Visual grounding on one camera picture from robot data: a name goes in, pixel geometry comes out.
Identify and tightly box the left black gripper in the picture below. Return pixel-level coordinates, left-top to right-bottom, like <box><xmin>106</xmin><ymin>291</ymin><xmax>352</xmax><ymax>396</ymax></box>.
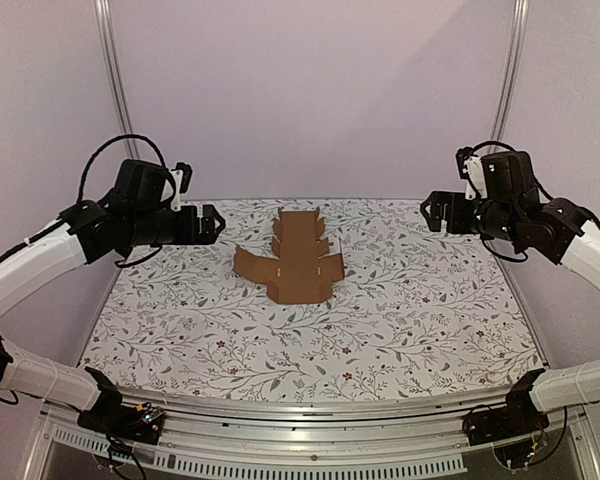
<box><xmin>128</xmin><ymin>203</ymin><xmax>226</xmax><ymax>246</ymax></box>

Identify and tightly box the brown cardboard box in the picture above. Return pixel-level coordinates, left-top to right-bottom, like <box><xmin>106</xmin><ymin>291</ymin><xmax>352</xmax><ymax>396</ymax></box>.
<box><xmin>234</xmin><ymin>208</ymin><xmax>345</xmax><ymax>305</ymax></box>

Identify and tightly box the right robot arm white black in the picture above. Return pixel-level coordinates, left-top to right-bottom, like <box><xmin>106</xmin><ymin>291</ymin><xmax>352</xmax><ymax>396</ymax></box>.
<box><xmin>420</xmin><ymin>144</ymin><xmax>600</xmax><ymax>436</ymax></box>

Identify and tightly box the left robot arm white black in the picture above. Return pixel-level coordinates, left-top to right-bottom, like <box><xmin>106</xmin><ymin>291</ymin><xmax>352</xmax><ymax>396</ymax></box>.
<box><xmin>0</xmin><ymin>159</ymin><xmax>226</xmax><ymax>434</ymax></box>

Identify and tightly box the floral patterned table mat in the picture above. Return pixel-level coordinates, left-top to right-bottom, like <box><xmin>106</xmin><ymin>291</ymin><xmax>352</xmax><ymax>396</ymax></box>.
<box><xmin>81</xmin><ymin>199</ymin><xmax>544</xmax><ymax>403</ymax></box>

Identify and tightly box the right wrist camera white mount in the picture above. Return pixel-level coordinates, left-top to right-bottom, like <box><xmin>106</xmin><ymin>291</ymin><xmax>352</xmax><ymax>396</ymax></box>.
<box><xmin>455</xmin><ymin>147</ymin><xmax>488</xmax><ymax>201</ymax></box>

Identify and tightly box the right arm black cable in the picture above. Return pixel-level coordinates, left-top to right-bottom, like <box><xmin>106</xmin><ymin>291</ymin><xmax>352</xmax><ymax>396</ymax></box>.
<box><xmin>469</xmin><ymin>139</ymin><xmax>529</xmax><ymax>157</ymax></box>

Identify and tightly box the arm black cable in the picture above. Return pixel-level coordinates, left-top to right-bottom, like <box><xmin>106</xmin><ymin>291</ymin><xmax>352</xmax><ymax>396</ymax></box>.
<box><xmin>469</xmin><ymin>139</ymin><xmax>529</xmax><ymax>157</ymax></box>
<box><xmin>77</xmin><ymin>133</ymin><xmax>174</xmax><ymax>206</ymax></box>

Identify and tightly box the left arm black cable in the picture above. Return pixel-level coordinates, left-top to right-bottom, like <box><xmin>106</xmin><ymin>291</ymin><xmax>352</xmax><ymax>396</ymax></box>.
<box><xmin>77</xmin><ymin>133</ymin><xmax>174</xmax><ymax>206</ymax></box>

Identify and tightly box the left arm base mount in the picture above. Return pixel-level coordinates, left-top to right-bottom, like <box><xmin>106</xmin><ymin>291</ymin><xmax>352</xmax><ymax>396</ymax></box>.
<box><xmin>77</xmin><ymin>402</ymin><xmax>165</xmax><ymax>445</ymax></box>

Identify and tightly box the right aluminium frame post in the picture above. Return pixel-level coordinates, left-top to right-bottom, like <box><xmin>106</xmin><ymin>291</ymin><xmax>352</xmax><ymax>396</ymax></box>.
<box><xmin>491</xmin><ymin>0</ymin><xmax>530</xmax><ymax>142</ymax></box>

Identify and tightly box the aluminium frame post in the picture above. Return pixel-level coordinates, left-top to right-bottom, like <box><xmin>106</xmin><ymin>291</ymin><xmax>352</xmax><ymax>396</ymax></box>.
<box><xmin>93</xmin><ymin>0</ymin><xmax>134</xmax><ymax>134</ymax></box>
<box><xmin>491</xmin><ymin>0</ymin><xmax>530</xmax><ymax>142</ymax></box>

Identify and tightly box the left aluminium frame post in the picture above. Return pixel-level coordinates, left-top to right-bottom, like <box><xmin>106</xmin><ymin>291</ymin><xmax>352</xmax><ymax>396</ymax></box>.
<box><xmin>93</xmin><ymin>0</ymin><xmax>134</xmax><ymax>134</ymax></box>

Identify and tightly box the front aluminium rail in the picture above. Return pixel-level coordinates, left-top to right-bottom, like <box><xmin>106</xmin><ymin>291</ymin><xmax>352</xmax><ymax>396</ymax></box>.
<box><xmin>24</xmin><ymin>388</ymin><xmax>600</xmax><ymax>479</ymax></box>

